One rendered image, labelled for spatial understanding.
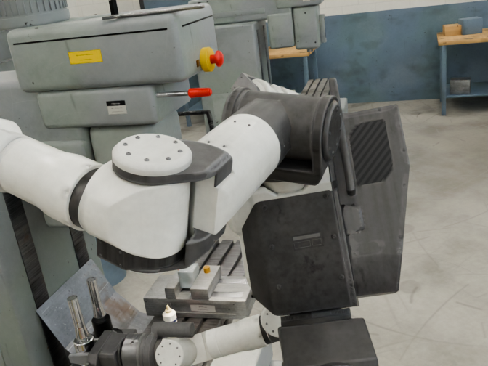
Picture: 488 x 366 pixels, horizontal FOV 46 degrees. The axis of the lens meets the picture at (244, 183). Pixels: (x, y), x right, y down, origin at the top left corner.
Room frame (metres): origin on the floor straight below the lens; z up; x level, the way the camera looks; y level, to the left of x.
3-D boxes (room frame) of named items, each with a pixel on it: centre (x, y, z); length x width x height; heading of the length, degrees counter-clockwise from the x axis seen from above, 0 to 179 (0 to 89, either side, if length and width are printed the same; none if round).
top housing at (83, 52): (1.52, 0.28, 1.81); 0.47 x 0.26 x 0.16; 71
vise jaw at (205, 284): (1.64, 0.16, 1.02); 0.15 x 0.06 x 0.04; 163
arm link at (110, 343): (1.12, 0.33, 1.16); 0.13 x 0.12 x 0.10; 166
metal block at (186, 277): (1.66, 0.22, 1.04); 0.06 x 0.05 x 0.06; 163
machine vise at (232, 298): (1.65, 0.19, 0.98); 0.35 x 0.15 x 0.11; 73
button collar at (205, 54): (1.44, 0.05, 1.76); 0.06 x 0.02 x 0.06; 161
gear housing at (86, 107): (1.53, 0.31, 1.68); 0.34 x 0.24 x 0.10; 71
